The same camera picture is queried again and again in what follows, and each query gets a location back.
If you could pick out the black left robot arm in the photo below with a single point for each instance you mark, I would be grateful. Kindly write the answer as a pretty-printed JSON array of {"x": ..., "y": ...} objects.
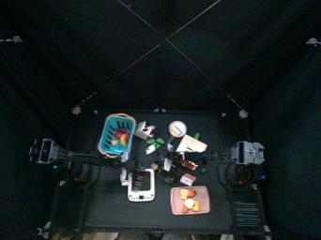
[{"x": 71, "y": 155}]

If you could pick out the yellow toy corn piece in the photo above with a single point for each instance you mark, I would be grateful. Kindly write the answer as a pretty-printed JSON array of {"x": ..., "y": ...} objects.
[{"x": 184, "y": 193}]

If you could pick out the grey frame corner bracket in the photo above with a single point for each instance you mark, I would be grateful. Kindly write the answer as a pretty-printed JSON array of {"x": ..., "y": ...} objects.
[
  {"x": 160, "y": 110},
  {"x": 75, "y": 109},
  {"x": 16, "y": 39},
  {"x": 312, "y": 41},
  {"x": 244, "y": 113}
]

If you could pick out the small green toy vegetable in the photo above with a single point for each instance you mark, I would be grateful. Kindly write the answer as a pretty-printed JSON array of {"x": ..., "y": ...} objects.
[{"x": 196, "y": 136}]

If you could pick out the orange toy fruit slice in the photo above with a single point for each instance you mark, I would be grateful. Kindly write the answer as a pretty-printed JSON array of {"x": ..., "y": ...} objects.
[{"x": 125, "y": 140}]

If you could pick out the small pink white toy box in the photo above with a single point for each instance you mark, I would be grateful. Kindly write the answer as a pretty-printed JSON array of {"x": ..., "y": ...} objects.
[{"x": 188, "y": 179}]

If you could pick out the white brown toy carton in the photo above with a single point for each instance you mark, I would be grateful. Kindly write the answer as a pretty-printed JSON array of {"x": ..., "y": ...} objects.
[{"x": 145, "y": 130}]

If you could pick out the red purple toy fruit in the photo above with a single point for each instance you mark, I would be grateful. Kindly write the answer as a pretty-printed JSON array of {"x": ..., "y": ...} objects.
[{"x": 121, "y": 133}]

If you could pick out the red white toy sushi piece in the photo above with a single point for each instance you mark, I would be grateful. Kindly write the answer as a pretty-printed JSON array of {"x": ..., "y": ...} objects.
[{"x": 189, "y": 164}]

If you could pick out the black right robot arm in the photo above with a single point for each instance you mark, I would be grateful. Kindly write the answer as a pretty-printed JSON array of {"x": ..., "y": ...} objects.
[{"x": 246, "y": 152}]

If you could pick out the yellow toy fruit wedge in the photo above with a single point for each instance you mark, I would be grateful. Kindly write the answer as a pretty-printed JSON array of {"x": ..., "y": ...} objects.
[{"x": 114, "y": 142}]

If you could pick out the brown toy ball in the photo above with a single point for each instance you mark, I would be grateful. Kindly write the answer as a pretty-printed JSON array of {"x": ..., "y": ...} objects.
[{"x": 154, "y": 166}]

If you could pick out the white round toy pan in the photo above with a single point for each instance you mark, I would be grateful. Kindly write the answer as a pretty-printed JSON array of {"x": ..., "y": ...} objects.
[{"x": 177, "y": 128}]

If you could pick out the white toy egg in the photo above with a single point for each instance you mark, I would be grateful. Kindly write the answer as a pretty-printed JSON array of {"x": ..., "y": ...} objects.
[{"x": 189, "y": 203}]

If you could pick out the green toy leaf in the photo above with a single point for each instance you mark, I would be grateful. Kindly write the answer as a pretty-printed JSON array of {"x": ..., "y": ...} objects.
[{"x": 155, "y": 142}]

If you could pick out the teal basket with orange rim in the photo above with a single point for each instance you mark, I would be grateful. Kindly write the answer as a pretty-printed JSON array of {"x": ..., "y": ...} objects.
[{"x": 110, "y": 125}]

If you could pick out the yellow orange toy food piece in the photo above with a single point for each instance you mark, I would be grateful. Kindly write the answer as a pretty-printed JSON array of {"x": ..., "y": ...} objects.
[{"x": 196, "y": 206}]

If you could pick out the orange toy carrot piece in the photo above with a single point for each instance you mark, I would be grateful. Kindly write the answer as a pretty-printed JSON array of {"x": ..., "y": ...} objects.
[{"x": 192, "y": 193}]

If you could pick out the dark green toy avocado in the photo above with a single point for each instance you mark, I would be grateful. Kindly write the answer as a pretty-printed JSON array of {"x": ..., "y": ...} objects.
[{"x": 204, "y": 170}]

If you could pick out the orange red toy food piece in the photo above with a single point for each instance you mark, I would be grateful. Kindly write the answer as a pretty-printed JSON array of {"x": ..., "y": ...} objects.
[{"x": 185, "y": 209}]

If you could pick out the small white toy piece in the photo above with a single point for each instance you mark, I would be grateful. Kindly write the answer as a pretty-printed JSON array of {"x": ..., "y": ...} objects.
[{"x": 150, "y": 149}]

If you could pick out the pink plastic tray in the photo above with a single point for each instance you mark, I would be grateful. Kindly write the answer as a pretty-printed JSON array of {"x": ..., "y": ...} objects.
[{"x": 204, "y": 195}]

